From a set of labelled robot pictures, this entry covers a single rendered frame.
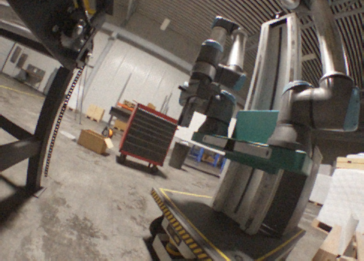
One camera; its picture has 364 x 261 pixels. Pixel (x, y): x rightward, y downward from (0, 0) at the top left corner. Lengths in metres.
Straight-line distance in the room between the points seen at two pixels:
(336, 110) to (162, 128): 2.19
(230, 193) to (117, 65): 10.48
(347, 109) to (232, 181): 0.68
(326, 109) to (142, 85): 10.41
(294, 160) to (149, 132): 2.07
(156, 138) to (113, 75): 8.65
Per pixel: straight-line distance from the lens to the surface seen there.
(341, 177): 3.04
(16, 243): 0.79
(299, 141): 0.56
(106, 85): 10.53
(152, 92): 10.65
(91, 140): 2.46
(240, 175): 0.91
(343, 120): 0.56
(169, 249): 0.76
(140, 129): 2.30
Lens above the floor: 0.62
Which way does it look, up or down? 7 degrees up
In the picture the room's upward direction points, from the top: 21 degrees clockwise
